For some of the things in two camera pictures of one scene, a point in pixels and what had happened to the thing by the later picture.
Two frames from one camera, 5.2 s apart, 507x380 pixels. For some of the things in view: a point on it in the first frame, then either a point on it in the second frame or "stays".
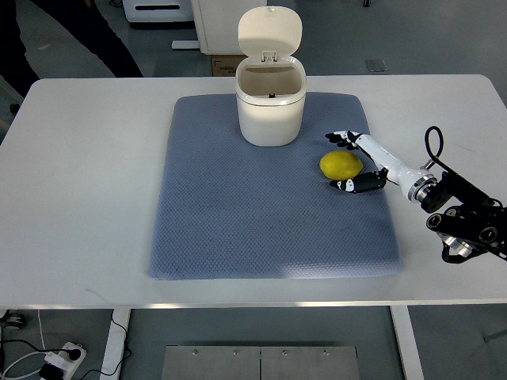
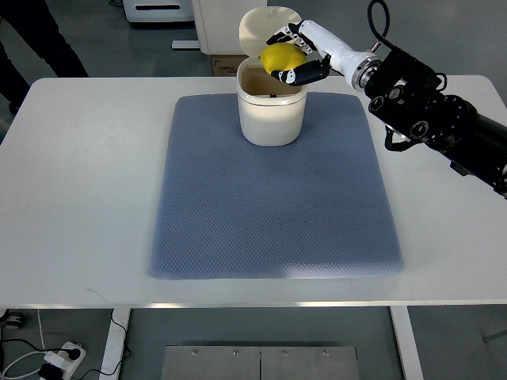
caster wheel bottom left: [13, 320] stays
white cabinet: [219, 22] stays
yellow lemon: [340, 165] to [280, 57]
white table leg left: [116, 344] stays
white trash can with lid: [271, 84] stays
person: [85, 20] to [34, 20]
